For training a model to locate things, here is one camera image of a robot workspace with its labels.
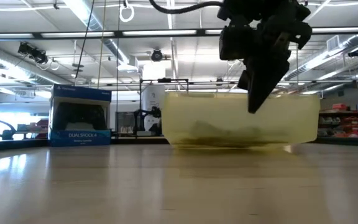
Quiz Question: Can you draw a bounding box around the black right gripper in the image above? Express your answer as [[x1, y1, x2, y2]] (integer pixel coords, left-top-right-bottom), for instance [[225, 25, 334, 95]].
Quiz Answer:
[[237, 14, 313, 114]]

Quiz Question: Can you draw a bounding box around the yellow translucent plastic tray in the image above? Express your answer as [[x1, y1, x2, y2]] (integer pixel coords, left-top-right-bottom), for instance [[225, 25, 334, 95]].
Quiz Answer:
[[161, 91, 321, 149]]

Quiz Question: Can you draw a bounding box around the white column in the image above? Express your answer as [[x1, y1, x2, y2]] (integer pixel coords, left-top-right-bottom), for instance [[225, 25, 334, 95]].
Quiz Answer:
[[141, 63, 167, 132]]

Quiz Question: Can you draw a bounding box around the red storage bins shelf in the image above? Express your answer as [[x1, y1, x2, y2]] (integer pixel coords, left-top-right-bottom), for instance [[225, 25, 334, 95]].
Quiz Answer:
[[318, 103, 358, 139]]

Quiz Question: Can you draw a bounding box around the blue DualShock 4 box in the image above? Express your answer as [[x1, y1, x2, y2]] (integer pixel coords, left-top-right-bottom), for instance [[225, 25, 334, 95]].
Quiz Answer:
[[48, 83, 112, 148]]

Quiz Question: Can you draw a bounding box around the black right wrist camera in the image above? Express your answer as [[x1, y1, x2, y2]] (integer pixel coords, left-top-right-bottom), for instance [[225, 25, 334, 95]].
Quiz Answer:
[[218, 24, 250, 61]]

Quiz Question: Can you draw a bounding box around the black round overhead camera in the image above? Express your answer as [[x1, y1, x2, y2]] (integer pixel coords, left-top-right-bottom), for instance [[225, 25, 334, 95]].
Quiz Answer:
[[150, 48, 165, 63]]

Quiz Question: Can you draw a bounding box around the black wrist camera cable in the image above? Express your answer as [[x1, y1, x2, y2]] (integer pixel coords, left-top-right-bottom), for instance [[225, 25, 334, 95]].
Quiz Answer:
[[149, 0, 225, 15]]

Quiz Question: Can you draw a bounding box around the black aluminium rig frame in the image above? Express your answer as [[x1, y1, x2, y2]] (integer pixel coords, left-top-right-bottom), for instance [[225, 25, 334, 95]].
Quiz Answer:
[[0, 0, 358, 153]]

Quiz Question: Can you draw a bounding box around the white cable ring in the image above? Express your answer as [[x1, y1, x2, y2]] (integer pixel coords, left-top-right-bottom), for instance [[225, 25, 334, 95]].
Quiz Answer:
[[119, 2, 135, 24]]

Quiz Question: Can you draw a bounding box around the thin tan hanging cord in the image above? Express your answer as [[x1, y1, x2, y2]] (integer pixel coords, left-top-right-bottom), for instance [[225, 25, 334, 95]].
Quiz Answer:
[[97, 0, 107, 90]]

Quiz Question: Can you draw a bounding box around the thin black hanging cable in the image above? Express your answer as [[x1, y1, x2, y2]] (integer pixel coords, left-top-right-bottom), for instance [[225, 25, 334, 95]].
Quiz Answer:
[[73, 0, 96, 82]]

